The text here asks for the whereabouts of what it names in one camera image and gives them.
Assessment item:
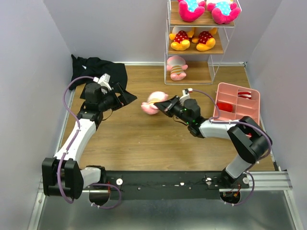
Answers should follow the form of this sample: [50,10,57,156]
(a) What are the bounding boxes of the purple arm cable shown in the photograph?
[56,76,122,209]
[191,89,273,207]

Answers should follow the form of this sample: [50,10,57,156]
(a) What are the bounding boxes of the pink divided organizer tray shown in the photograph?
[213,82,260,124]

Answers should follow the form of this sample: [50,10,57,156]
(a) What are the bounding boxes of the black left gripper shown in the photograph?
[98,82,137,112]

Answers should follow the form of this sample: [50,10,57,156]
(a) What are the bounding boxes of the large yellow plush toy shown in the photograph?
[192,27,217,51]

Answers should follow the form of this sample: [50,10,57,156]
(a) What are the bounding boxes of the white wire wooden shelf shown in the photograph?
[164,0,242,84]

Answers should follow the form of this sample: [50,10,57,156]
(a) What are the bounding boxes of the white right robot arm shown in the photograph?
[154,96,272,188]

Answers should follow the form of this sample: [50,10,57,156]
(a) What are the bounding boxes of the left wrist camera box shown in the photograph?
[98,73,111,89]

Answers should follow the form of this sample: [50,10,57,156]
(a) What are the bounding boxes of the pink pig plush striped shirt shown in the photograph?
[166,56,188,81]

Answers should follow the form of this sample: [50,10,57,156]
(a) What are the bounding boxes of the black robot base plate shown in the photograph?
[79,170,250,201]

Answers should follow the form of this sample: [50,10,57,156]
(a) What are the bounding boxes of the white plush blue dress back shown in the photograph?
[206,0,241,24]

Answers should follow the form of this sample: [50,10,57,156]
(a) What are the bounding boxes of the white plush blue dress front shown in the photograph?
[178,0,205,23]

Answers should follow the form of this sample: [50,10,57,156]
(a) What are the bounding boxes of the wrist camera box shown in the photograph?
[180,88,193,104]
[98,73,111,89]

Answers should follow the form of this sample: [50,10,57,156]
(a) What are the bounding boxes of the red sock middle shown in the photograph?
[216,102,234,113]

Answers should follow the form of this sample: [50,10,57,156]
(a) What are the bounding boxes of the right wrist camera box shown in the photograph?
[180,88,193,104]

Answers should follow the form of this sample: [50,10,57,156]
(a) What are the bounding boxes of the red white striped sock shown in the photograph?
[237,91,252,100]

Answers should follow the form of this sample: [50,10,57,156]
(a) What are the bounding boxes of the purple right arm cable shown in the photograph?
[191,89,273,207]

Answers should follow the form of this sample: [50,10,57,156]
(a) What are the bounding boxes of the small yellow plush toy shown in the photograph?
[169,26,195,51]

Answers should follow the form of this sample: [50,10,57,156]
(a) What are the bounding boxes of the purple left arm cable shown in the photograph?
[56,76,122,209]

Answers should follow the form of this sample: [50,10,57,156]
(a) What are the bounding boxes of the white plush blue dress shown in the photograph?
[206,0,241,24]
[178,0,205,23]

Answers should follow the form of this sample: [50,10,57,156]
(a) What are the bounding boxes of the black cloth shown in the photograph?
[71,54,128,89]

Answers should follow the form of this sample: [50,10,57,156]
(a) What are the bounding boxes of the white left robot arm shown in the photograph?
[42,82,137,203]

